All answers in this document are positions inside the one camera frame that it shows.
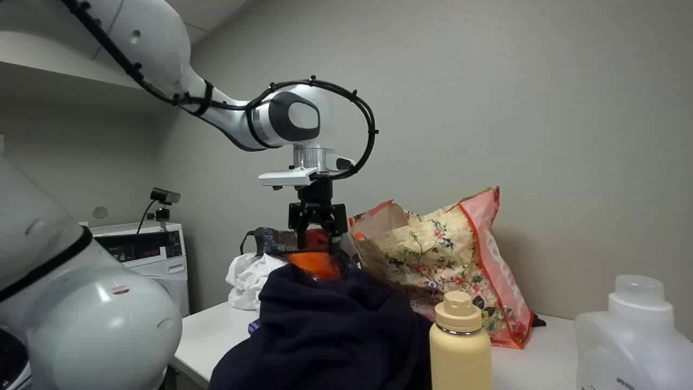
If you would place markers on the small round wall fixture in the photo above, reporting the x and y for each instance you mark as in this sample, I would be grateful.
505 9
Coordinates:
100 213

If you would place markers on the white cloth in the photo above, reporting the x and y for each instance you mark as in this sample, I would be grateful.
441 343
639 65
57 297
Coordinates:
250 277

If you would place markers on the cream yellow water bottle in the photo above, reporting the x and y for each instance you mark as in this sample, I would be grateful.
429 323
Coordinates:
459 346

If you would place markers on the translucent detergent jug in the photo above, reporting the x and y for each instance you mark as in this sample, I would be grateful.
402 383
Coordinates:
636 346

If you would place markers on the black orange printed bag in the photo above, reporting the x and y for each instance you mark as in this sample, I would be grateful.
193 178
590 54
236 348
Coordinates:
316 262

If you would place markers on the white washing machine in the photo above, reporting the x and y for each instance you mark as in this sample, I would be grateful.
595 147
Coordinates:
155 262

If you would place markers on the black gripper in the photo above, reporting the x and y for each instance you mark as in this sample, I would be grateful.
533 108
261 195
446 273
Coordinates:
316 195

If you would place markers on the pink floral shopping bag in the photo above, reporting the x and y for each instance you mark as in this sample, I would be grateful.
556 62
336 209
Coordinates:
441 251

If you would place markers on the navy dark clothing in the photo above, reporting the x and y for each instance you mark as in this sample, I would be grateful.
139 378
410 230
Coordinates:
326 332

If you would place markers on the black camera on stand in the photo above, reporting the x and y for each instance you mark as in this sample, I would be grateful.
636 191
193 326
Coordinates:
166 195

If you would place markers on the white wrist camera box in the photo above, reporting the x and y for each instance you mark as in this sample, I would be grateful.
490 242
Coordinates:
284 176

